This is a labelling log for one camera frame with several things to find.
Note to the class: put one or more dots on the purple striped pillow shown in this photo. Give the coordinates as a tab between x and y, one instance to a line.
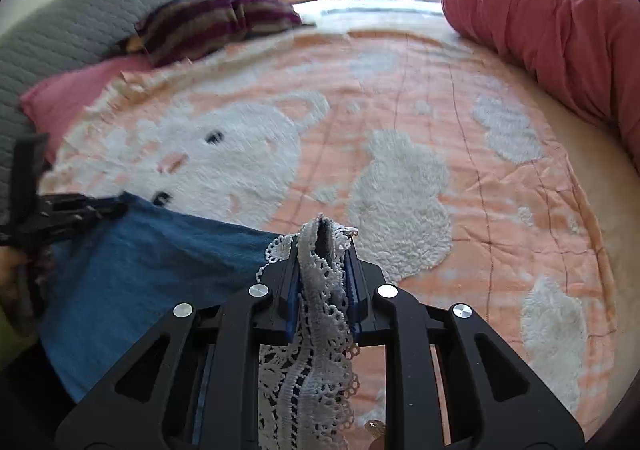
193	29

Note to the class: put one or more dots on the blue denim pants lace trim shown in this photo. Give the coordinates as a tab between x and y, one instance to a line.
110	286

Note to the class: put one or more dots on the orange white bear blanket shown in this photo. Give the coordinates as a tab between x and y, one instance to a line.
431	149

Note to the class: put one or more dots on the left hand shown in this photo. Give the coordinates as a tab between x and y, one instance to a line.
24	279

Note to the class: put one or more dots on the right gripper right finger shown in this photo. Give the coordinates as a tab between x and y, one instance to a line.
451	381

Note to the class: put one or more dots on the red rolled duvet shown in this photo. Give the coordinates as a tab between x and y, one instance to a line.
584	53

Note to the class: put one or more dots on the pink quilted pillow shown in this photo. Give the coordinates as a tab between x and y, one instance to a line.
53	103

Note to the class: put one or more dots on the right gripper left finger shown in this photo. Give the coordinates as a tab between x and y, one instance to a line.
191	382

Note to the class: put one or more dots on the grey quilted headboard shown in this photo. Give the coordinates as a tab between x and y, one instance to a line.
61	36

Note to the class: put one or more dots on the right hand thumb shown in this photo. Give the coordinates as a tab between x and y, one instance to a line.
377	431

